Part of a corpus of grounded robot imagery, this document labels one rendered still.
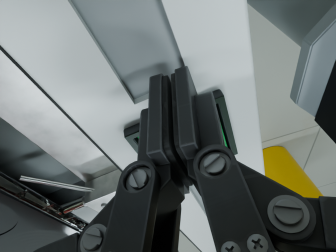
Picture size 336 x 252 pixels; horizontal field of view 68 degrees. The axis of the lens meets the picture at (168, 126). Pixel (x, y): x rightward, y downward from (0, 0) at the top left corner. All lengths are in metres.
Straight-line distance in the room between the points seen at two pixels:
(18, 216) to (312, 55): 0.40
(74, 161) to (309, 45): 0.31
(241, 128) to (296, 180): 1.83
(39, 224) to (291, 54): 1.44
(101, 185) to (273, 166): 1.80
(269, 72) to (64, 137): 1.40
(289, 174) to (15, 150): 1.83
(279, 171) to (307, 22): 1.60
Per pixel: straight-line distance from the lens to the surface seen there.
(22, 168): 0.40
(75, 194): 0.41
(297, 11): 0.51
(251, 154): 0.19
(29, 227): 0.36
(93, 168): 0.29
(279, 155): 2.10
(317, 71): 0.40
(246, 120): 0.16
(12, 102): 0.23
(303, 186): 1.98
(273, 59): 1.52
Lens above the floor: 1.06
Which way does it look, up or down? 43 degrees down
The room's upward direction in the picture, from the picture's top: 163 degrees clockwise
